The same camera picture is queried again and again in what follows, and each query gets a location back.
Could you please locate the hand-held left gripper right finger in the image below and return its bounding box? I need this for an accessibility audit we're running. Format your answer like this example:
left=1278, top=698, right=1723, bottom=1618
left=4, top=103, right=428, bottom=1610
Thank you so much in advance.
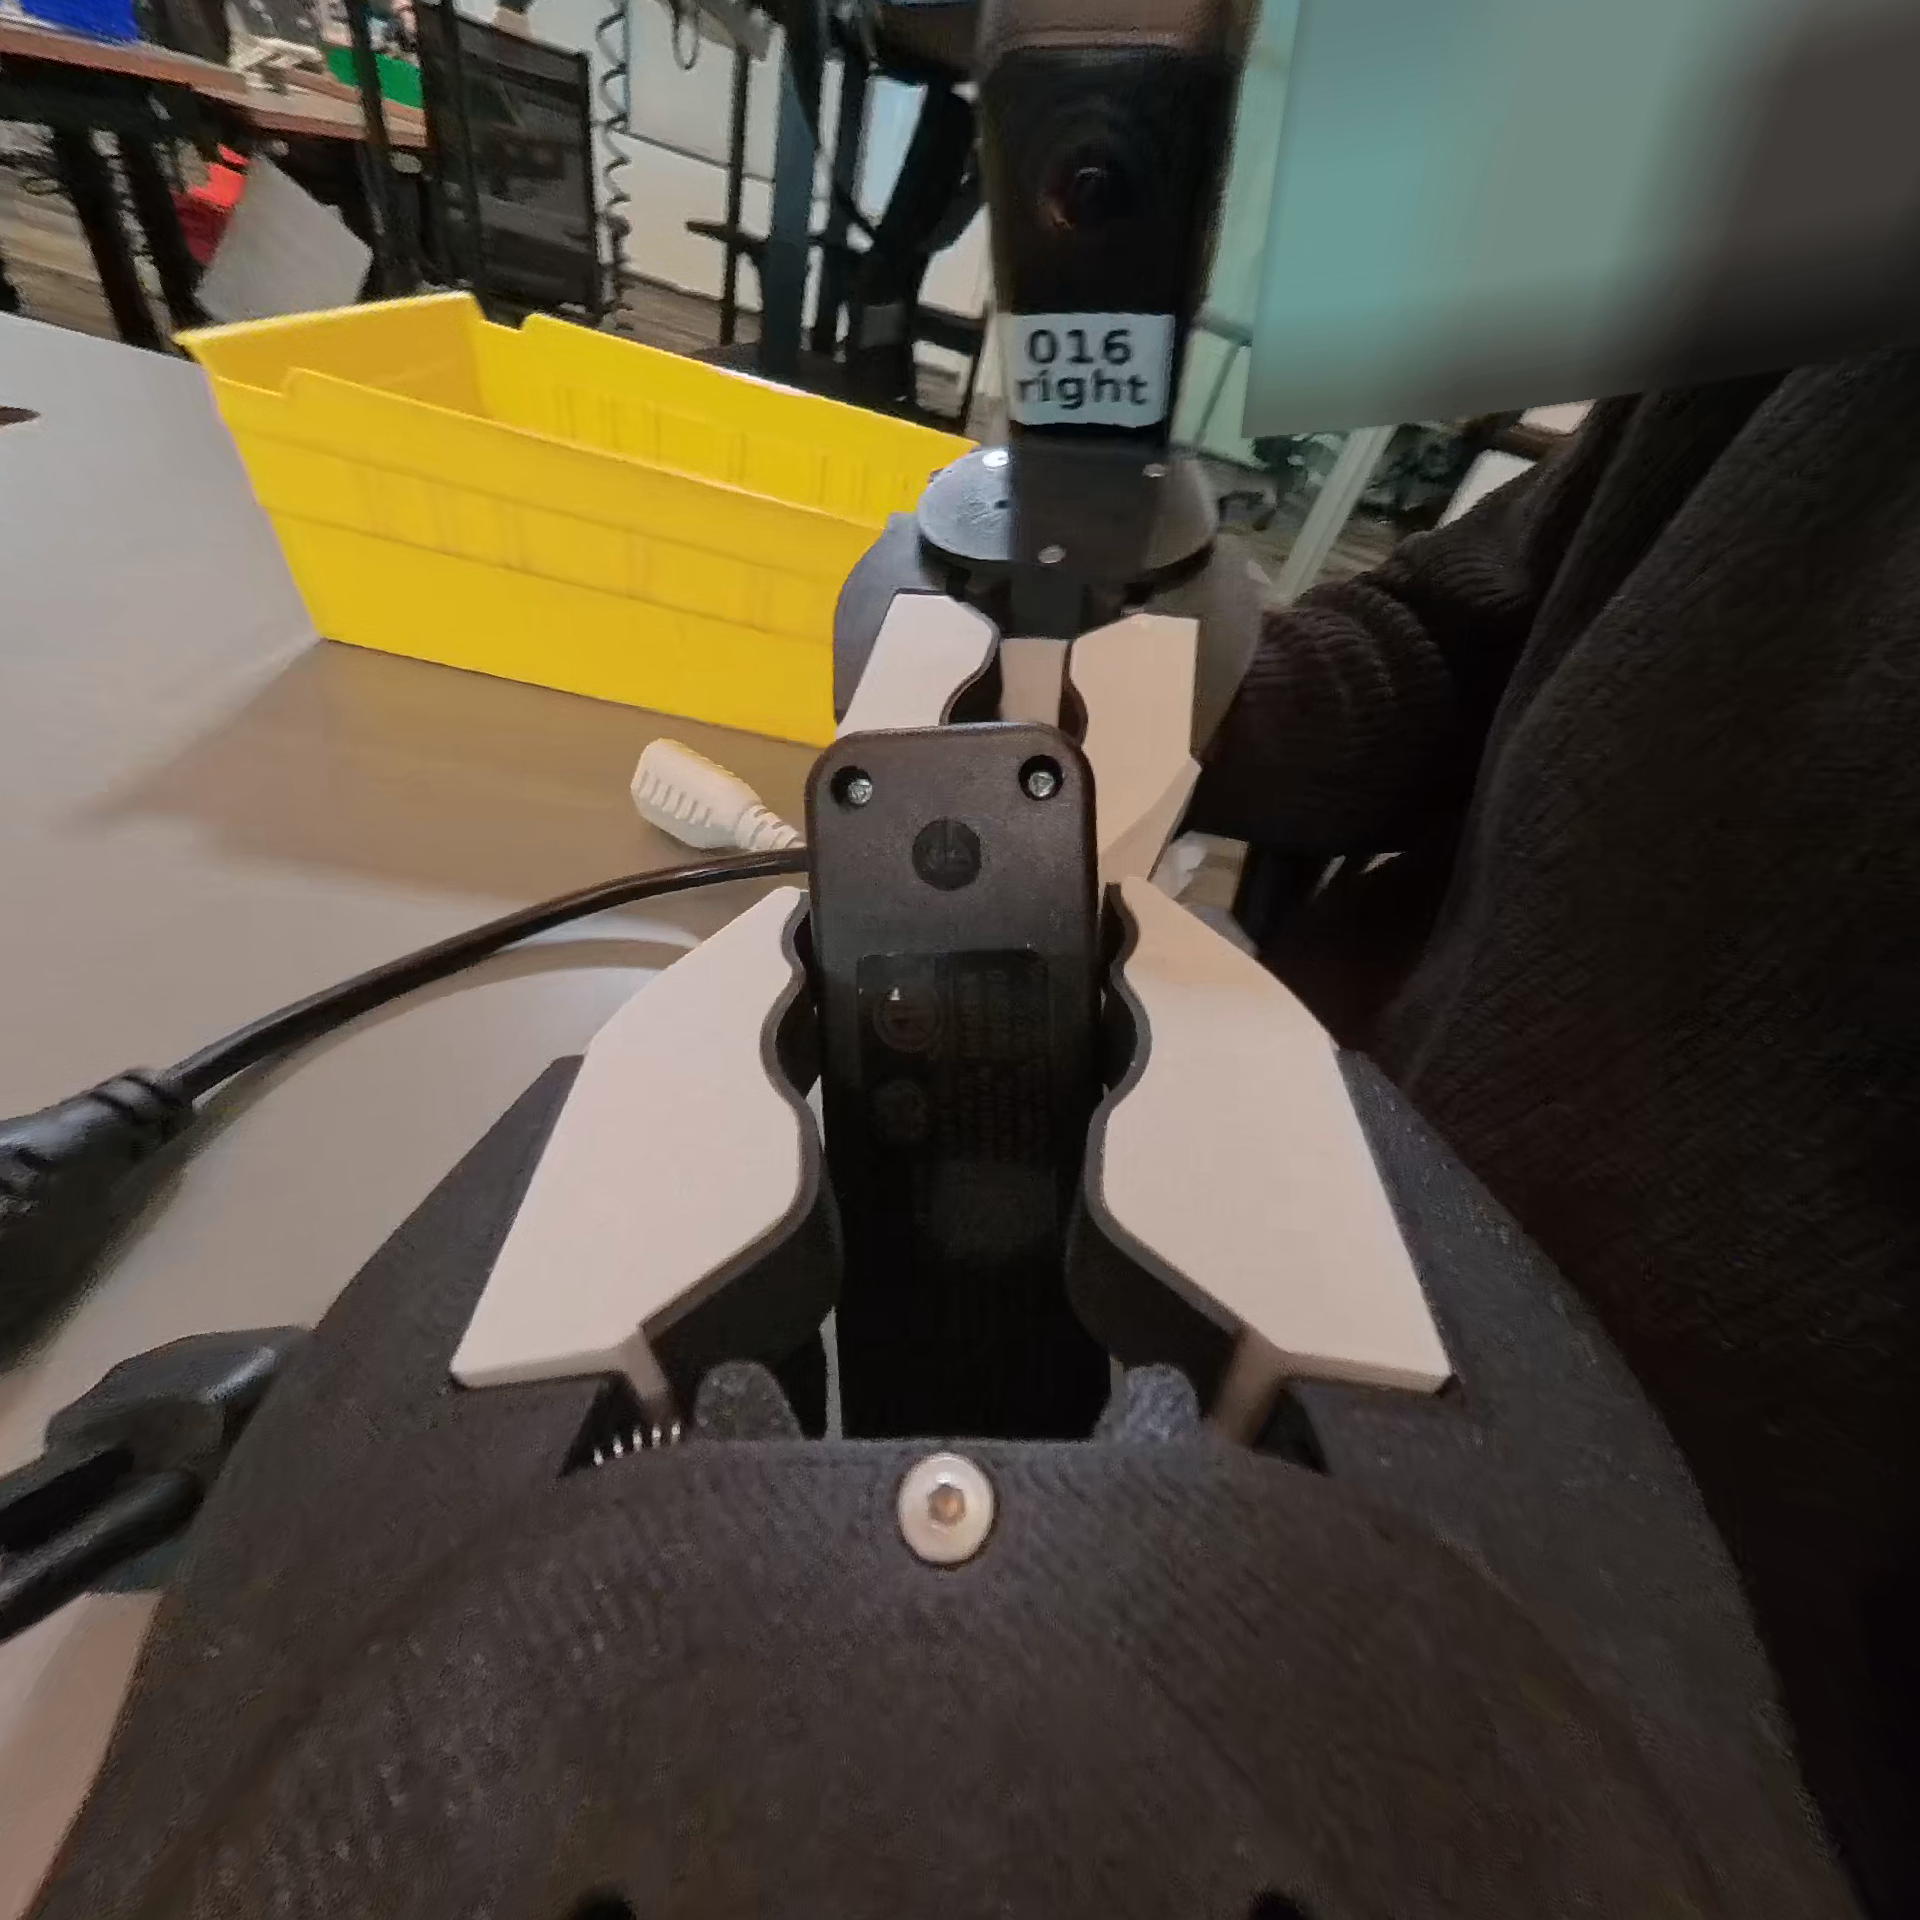
left=1073, top=878, right=1457, bottom=1444

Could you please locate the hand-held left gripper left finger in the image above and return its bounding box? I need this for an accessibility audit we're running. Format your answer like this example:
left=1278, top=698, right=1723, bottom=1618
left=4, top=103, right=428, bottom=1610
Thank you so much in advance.
left=447, top=884, right=837, bottom=1390

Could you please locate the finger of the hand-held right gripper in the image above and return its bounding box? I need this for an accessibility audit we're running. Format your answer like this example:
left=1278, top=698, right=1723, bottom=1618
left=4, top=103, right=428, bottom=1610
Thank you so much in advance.
left=1066, top=612, right=1207, bottom=887
left=843, top=590, right=1005, bottom=742

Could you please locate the white power cord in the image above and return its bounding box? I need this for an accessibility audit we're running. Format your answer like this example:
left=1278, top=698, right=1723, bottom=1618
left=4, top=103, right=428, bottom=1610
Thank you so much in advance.
left=631, top=738, right=813, bottom=856

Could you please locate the black socket block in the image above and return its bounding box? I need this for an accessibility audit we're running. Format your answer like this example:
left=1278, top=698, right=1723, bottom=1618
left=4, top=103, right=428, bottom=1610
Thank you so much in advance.
left=804, top=722, right=1116, bottom=1442

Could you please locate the yellow plastic bin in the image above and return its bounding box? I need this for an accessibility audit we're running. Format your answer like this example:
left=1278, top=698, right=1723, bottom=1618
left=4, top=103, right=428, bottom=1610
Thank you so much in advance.
left=175, top=288, right=980, bottom=749

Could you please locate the grey desk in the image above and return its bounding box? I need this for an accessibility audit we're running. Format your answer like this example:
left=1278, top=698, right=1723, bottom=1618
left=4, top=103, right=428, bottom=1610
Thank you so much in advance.
left=0, top=310, right=1254, bottom=1816

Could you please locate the person's torso in black sweater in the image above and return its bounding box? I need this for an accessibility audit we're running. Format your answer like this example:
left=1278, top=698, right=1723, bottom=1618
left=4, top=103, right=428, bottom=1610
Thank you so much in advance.
left=1245, top=344, right=1920, bottom=1920

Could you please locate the black three-prong plug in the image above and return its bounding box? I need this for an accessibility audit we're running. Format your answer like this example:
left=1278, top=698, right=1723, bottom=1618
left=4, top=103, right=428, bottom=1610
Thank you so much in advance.
left=0, top=1324, right=308, bottom=1643

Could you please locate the black mesh office chair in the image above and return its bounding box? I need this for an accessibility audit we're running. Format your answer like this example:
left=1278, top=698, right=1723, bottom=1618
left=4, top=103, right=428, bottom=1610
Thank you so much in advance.
left=411, top=6, right=607, bottom=324

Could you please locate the white leaning panel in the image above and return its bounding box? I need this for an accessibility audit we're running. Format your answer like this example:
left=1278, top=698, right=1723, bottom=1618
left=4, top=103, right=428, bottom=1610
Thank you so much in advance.
left=195, top=157, right=374, bottom=324

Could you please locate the wooden work table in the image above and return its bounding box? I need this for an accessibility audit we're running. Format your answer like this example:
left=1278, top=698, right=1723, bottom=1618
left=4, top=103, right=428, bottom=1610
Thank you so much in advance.
left=0, top=23, right=437, bottom=355

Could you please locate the coiled desk cable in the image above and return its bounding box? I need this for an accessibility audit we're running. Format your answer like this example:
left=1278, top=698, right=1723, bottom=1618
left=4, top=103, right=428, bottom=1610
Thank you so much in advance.
left=596, top=0, right=636, bottom=319

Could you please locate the black angled plug cord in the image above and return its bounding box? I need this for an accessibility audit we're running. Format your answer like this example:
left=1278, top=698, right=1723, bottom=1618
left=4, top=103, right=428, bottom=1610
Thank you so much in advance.
left=0, top=854, right=815, bottom=1344

